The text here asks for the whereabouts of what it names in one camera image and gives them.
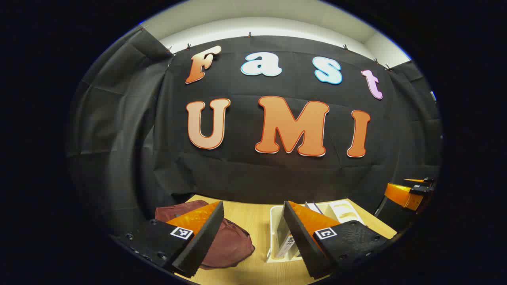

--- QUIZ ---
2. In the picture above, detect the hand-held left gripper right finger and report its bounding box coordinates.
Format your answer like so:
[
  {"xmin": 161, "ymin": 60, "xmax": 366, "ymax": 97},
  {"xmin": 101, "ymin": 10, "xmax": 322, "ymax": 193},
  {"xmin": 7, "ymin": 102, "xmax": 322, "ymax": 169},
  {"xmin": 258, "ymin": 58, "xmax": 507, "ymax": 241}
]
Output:
[{"xmin": 282, "ymin": 201, "xmax": 396, "ymax": 279}]

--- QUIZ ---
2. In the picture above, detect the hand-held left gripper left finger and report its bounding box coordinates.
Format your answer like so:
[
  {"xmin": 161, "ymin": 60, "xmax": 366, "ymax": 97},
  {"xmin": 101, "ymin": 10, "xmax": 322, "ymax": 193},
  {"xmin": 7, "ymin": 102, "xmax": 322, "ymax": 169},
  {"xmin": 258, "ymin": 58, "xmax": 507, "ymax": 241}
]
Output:
[{"xmin": 119, "ymin": 201, "xmax": 225, "ymax": 278}]

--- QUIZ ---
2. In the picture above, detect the white portrait cover book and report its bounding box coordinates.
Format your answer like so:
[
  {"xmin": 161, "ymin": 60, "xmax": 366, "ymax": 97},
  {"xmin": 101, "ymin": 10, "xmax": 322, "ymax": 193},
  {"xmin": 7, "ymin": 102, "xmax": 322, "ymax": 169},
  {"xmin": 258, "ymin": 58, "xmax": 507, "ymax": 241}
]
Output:
[{"xmin": 276, "ymin": 222, "xmax": 295, "ymax": 258}]

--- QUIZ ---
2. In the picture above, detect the dark red schoolbag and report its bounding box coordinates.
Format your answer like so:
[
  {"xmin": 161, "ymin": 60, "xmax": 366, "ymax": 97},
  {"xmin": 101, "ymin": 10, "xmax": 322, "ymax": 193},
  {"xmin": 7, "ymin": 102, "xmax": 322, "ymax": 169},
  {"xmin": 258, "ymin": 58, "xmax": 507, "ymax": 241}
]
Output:
[{"xmin": 154, "ymin": 200, "xmax": 256, "ymax": 270}]

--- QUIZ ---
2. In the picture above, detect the white bookshelf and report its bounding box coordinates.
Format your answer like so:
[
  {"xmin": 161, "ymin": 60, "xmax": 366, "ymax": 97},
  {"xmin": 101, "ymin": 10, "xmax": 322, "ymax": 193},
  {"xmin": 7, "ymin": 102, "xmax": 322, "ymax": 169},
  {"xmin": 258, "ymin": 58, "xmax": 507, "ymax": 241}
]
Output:
[{"xmin": 266, "ymin": 200, "xmax": 365, "ymax": 264}]

